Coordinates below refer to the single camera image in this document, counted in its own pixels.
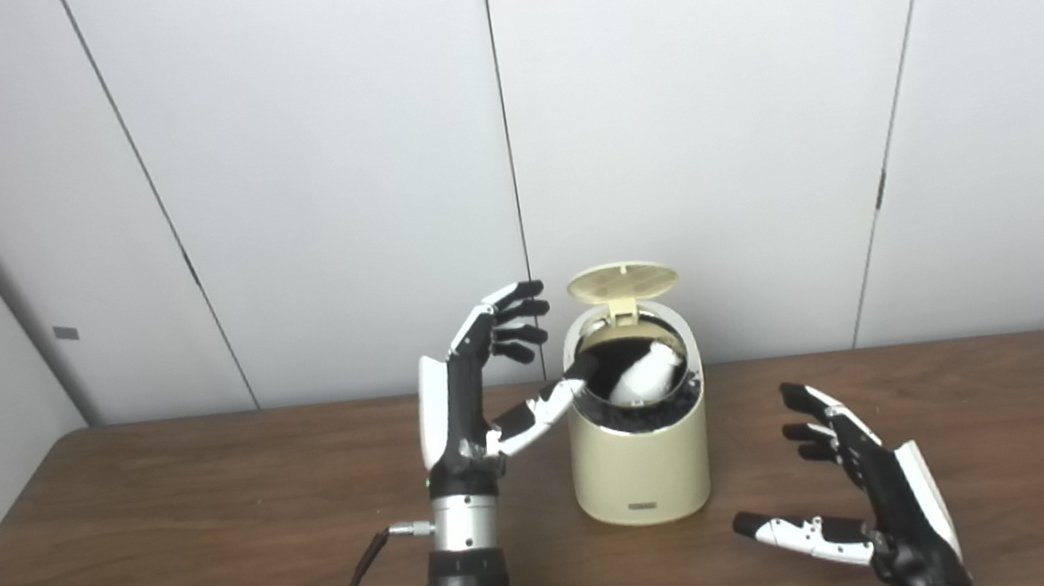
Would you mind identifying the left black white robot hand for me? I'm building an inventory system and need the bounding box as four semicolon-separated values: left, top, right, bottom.
401;271;623;503

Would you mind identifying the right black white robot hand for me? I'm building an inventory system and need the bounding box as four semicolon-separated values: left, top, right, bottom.
716;361;975;586

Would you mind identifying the small white plastic bottle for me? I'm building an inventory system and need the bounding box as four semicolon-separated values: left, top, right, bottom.
602;341;687;403

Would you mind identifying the cream-colored bin body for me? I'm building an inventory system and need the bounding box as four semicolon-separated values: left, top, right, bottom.
552;294;721;534

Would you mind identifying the round cream bin lid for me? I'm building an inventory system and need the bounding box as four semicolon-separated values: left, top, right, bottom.
565;256;685;333

